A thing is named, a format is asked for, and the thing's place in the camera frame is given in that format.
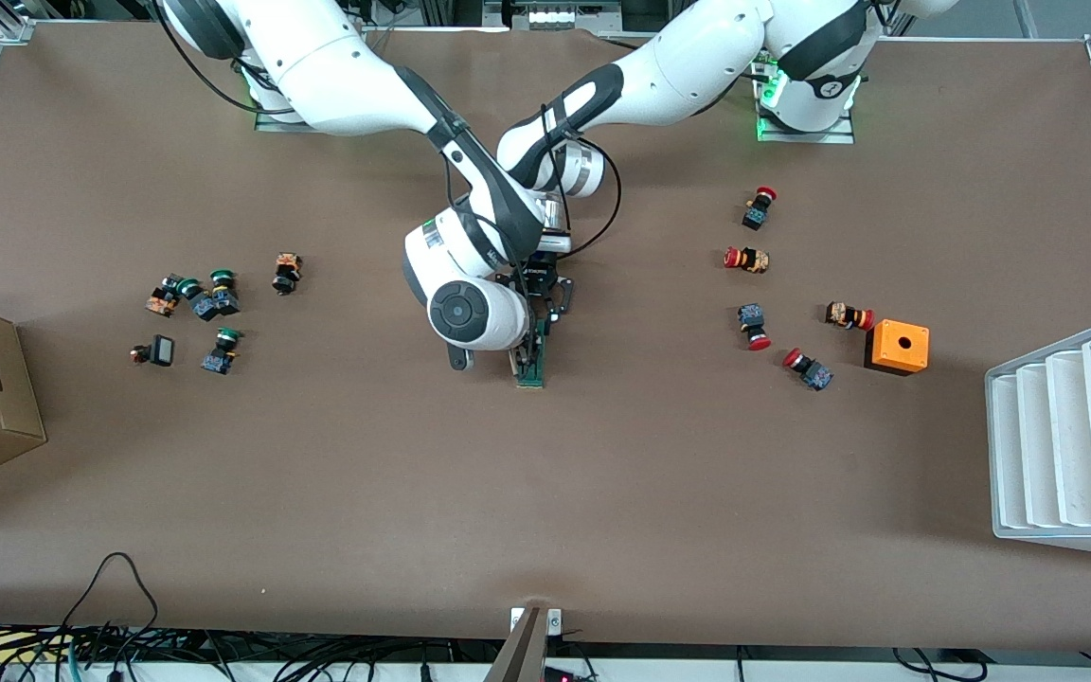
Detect green circuit board module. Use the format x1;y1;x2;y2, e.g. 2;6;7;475
514;317;549;389

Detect red button blue body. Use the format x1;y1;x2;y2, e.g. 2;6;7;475
782;348;833;391
738;303;773;351
742;187;778;231

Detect green button blue body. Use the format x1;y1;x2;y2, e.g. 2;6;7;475
209;269;241;316
202;328;243;375
176;278;220;323

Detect orange box with hole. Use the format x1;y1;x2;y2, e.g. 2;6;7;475
865;320;931;377

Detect black square push button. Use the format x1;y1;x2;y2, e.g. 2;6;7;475
129;334;176;368

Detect white stepped tray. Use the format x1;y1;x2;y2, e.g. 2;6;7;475
985;315;1091;562

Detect yellow label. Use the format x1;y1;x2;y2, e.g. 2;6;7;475
0;633;63;664

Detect metal mount bracket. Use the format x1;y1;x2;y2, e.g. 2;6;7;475
510;607;563;636

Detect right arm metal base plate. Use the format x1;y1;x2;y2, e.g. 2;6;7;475
255;99;308;134

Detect brown camera post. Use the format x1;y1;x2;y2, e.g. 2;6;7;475
484;608;546;682

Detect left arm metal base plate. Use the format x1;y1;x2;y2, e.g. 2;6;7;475
756;90;856;145

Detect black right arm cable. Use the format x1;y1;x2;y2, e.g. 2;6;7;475
157;0;300;117

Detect black looped cable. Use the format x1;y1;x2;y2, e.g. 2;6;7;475
61;552;160;655

